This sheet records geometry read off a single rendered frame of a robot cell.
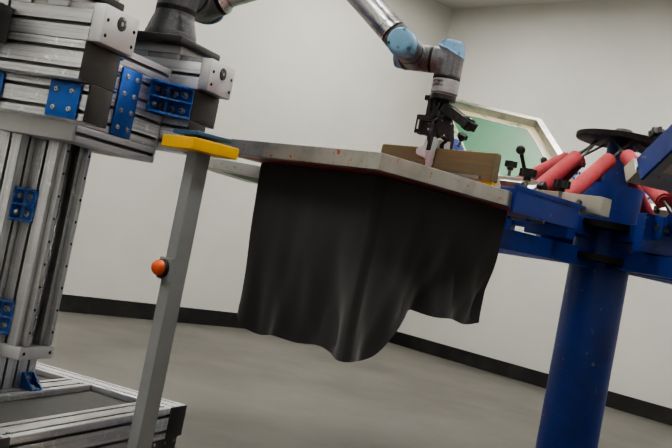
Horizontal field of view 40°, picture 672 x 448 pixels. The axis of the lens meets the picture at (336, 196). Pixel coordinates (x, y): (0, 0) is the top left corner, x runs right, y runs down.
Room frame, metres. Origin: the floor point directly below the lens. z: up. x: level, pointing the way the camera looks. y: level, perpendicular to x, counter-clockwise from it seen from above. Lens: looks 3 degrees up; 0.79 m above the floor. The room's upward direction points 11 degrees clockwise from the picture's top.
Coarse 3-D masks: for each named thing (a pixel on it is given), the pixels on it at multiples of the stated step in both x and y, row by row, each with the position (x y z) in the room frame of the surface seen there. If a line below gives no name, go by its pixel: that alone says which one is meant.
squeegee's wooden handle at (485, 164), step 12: (384, 144) 2.68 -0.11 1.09; (396, 156) 2.63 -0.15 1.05; (408, 156) 2.60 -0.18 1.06; (420, 156) 2.57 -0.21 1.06; (444, 156) 2.51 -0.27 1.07; (456, 156) 2.48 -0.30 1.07; (468, 156) 2.45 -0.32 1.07; (480, 156) 2.42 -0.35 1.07; (492, 156) 2.39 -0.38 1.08; (444, 168) 2.50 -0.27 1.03; (456, 168) 2.47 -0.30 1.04; (468, 168) 2.44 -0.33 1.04; (480, 168) 2.41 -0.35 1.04; (492, 168) 2.39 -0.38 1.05; (492, 180) 2.39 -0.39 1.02
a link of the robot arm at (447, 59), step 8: (448, 40) 2.53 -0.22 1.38; (456, 40) 2.53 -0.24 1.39; (440, 48) 2.54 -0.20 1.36; (448, 48) 2.52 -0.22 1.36; (456, 48) 2.52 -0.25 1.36; (464, 48) 2.54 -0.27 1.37; (432, 56) 2.54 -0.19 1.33; (440, 56) 2.53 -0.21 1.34; (448, 56) 2.52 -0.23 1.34; (456, 56) 2.52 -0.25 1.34; (464, 56) 2.55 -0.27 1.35; (432, 64) 2.54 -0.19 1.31; (440, 64) 2.53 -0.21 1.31; (448, 64) 2.52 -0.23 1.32; (456, 64) 2.52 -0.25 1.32; (432, 72) 2.57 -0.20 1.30; (440, 72) 2.53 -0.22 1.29; (448, 72) 2.52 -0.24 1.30; (456, 72) 2.53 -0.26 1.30; (456, 80) 2.57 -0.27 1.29
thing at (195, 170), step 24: (168, 144) 2.13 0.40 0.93; (192, 144) 2.07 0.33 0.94; (216, 144) 2.11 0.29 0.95; (192, 168) 2.13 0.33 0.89; (192, 192) 2.13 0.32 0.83; (192, 216) 2.14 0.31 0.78; (192, 240) 2.15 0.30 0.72; (168, 288) 2.13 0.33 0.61; (168, 312) 2.14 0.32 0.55; (168, 336) 2.14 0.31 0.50; (168, 360) 2.15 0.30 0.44; (144, 384) 2.14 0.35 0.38; (144, 408) 2.13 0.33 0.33; (144, 432) 2.14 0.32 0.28
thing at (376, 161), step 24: (240, 144) 2.33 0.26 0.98; (264, 144) 2.26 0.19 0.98; (288, 144) 2.20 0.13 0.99; (360, 168) 2.03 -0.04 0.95; (384, 168) 1.99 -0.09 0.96; (408, 168) 2.04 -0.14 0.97; (432, 168) 2.09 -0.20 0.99; (456, 192) 2.18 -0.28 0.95; (480, 192) 2.22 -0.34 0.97; (504, 192) 2.28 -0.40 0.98
